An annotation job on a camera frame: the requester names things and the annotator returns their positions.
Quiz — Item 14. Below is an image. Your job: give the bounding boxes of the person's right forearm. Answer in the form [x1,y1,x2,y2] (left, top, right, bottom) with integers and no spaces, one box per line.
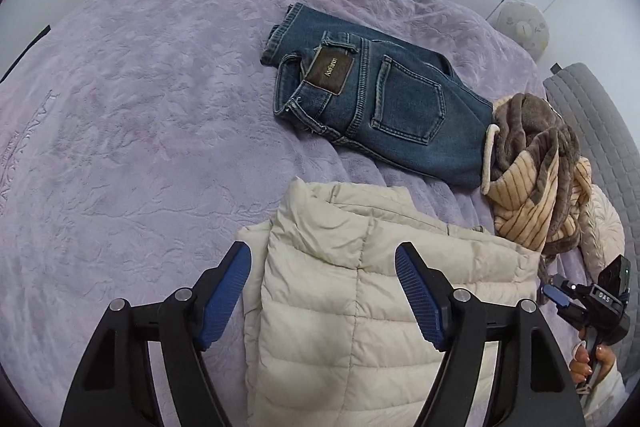
[580,369,631,427]

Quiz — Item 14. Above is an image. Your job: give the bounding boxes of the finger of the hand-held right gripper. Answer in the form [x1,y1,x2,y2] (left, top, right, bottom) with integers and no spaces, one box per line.
[541,276,583,309]

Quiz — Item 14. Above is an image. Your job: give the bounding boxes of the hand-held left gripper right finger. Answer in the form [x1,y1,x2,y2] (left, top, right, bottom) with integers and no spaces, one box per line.
[395,242,586,427]

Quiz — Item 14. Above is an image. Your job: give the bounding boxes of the brown cream striped fleece robe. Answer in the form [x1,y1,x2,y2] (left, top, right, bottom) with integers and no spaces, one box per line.
[480,92,593,255]

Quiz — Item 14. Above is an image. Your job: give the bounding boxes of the grey quilted headboard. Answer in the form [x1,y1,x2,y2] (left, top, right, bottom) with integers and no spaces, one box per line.
[542,63,640,228]

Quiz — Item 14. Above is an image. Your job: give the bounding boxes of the person's right hand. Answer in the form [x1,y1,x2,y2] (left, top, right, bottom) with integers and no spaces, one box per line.
[570,339,616,385]

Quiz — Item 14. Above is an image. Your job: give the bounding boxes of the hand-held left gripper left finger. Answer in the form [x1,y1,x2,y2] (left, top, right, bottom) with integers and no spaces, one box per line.
[60,241,252,427]

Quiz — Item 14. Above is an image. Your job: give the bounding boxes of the round pale patterned cushion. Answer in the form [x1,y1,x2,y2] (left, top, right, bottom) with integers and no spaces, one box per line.
[497,0,551,55]

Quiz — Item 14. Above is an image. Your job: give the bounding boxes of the beige puffer jacket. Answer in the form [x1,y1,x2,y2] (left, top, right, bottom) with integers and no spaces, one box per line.
[235,177,543,427]

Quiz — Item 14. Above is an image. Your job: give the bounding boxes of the blue denim jeans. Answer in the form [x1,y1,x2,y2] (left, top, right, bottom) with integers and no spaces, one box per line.
[260,2,496,188]

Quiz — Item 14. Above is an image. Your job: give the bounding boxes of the round cream pleated pillow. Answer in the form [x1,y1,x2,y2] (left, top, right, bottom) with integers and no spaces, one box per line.
[577,192,626,288]

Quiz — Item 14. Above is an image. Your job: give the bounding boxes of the purple plush blanket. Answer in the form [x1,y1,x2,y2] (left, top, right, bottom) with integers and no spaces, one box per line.
[0,0,616,427]

